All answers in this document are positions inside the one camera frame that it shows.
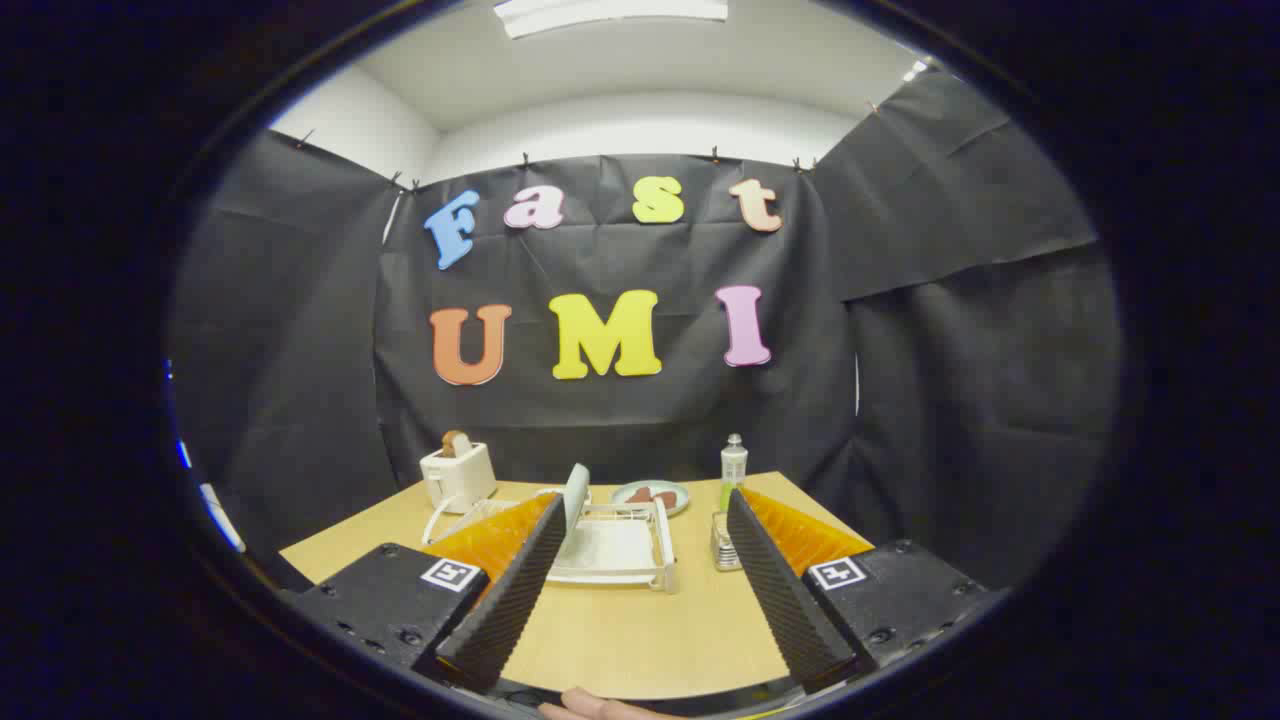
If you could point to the pale green plate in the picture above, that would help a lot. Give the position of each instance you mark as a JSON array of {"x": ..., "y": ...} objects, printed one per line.
[{"x": 577, "y": 495}]

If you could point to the white toaster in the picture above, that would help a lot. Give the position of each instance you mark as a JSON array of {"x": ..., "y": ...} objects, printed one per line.
[{"x": 458, "y": 478}]

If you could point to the green and white bottle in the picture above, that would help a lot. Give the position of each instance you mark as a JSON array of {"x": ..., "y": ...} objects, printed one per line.
[{"x": 733, "y": 465}]

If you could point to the ceiling light panel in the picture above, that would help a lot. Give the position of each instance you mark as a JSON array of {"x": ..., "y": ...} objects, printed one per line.
[{"x": 610, "y": 12}]

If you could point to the black backdrop cloth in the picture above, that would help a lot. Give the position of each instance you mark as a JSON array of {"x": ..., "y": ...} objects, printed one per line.
[{"x": 950, "y": 350}]

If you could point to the brown bread slice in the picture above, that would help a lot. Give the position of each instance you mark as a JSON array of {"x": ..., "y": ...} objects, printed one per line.
[{"x": 456, "y": 442}]

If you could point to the small pale blue plate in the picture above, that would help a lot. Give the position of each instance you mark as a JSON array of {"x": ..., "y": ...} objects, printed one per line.
[{"x": 675, "y": 496}]

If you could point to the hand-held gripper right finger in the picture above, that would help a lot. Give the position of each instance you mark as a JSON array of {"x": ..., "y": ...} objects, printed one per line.
[{"x": 785, "y": 600}]

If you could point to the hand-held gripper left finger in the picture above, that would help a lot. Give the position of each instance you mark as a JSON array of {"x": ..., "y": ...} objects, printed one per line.
[{"x": 510, "y": 600}]

